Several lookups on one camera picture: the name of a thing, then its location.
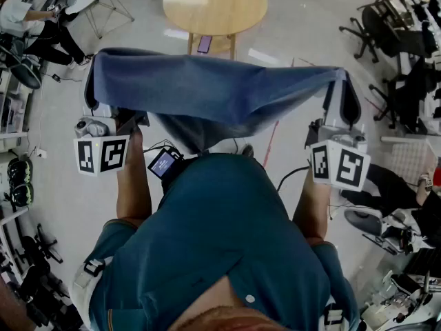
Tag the white checkered side table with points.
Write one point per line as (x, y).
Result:
(410, 157)

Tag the round wooden table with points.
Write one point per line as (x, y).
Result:
(213, 5)

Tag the purple phone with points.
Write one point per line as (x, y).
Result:
(205, 44)

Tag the person's shoe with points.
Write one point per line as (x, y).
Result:
(247, 150)

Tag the blue cloth garment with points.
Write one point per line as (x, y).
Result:
(206, 88)

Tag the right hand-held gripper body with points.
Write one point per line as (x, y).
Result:
(348, 167)

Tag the person's right forearm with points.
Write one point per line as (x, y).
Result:
(311, 212)

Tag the person's teal shirt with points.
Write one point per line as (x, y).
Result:
(220, 226)

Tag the person's chin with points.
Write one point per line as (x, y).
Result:
(234, 321)

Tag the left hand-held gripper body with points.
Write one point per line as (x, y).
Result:
(103, 155)

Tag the black and green helmet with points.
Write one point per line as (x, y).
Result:
(20, 170)
(21, 194)

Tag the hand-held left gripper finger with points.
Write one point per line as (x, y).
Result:
(88, 88)

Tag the person's left forearm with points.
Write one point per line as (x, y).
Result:
(132, 191)

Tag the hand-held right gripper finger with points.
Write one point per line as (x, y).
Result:
(332, 103)
(350, 105)

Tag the small black screen device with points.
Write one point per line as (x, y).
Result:
(162, 164)

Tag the black office chair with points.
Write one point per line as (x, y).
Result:
(375, 22)
(410, 91)
(38, 253)

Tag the black round chair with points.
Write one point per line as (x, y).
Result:
(29, 76)

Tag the white power strip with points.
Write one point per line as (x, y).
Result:
(41, 153)

